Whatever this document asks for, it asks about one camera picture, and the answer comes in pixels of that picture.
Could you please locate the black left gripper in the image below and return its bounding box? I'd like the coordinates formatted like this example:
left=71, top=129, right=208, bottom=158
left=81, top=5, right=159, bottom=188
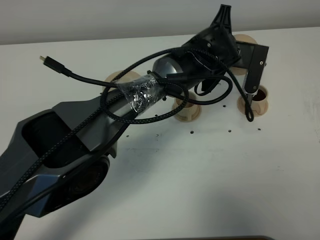
left=181, top=4, right=240, bottom=75

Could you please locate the beige ceramic teapot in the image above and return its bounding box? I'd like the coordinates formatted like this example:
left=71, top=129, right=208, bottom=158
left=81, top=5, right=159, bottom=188
left=230, top=34, right=257, bottom=76

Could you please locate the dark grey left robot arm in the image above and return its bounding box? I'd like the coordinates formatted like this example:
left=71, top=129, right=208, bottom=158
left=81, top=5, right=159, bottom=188
left=0, top=5, right=240, bottom=240

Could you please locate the beige teapot saucer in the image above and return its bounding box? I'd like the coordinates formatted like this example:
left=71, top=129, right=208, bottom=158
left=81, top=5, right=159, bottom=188
left=104, top=70, right=141, bottom=83

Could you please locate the beige right cup saucer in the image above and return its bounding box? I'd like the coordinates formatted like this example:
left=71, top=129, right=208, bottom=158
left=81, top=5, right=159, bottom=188
left=237, top=95, right=269, bottom=117

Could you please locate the beige cup saucer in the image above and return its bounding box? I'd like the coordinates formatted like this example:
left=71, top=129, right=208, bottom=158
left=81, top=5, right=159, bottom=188
left=174, top=102, right=202, bottom=122
left=237, top=95, right=269, bottom=117

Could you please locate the beige left teacup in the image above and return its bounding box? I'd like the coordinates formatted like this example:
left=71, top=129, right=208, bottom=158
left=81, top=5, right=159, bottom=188
left=172, top=91, right=201, bottom=122

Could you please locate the beige teacup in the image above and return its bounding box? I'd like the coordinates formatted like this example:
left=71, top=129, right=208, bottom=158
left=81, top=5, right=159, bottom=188
left=247, top=85, right=269, bottom=117
left=172, top=91, right=201, bottom=122

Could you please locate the beige right teacup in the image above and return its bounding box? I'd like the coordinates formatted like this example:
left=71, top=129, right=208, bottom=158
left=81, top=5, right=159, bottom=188
left=247, top=85, right=269, bottom=117

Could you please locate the beige left cup saucer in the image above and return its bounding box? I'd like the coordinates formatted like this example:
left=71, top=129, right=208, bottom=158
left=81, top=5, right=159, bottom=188
left=174, top=102, right=202, bottom=122

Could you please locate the black braided left cable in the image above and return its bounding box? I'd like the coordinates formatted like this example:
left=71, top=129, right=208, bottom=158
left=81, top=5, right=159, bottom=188
left=0, top=46, right=256, bottom=208

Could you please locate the black smooth loose cable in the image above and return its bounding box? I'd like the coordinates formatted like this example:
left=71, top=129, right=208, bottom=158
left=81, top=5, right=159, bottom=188
left=39, top=55, right=234, bottom=105

